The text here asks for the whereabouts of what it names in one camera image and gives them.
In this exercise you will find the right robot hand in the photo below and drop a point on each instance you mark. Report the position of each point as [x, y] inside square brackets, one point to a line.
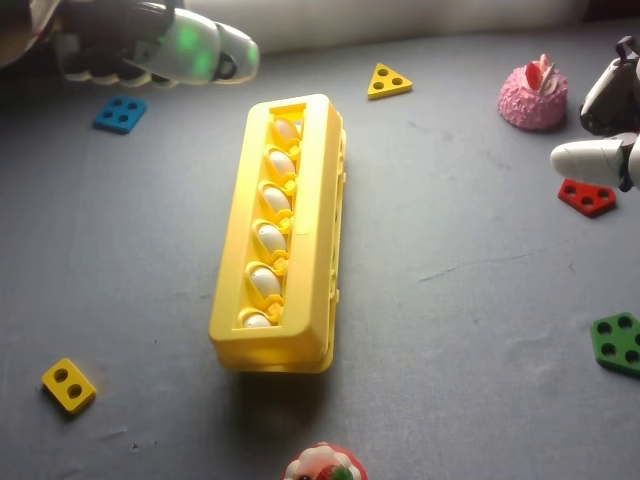
[590, 157]

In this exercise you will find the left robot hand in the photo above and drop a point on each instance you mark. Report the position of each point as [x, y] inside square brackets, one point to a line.
[190, 50]

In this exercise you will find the yellow plastic egg carton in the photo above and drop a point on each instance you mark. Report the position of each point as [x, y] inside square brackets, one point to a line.
[315, 200]

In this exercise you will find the white toy egg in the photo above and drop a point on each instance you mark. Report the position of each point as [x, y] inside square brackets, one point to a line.
[272, 237]
[281, 162]
[286, 129]
[276, 198]
[265, 282]
[257, 321]

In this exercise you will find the red pentagon block with holes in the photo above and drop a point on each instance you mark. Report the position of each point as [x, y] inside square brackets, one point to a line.
[570, 190]

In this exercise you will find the pink toy cake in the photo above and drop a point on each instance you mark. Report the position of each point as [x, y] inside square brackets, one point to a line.
[525, 100]

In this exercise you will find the blue square block four holes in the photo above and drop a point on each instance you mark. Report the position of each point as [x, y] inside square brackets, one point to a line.
[120, 112]

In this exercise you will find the green pentagon block with holes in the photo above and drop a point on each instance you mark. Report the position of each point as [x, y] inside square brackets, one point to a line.
[617, 339]

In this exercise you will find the yellow triangle block three holes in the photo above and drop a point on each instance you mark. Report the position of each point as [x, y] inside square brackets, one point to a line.
[386, 80]

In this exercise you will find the yellow rectangle block two holes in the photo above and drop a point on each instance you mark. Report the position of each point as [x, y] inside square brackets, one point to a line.
[50, 380]

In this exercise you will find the strawberry cream toy cake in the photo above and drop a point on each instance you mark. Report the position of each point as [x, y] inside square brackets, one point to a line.
[320, 460]

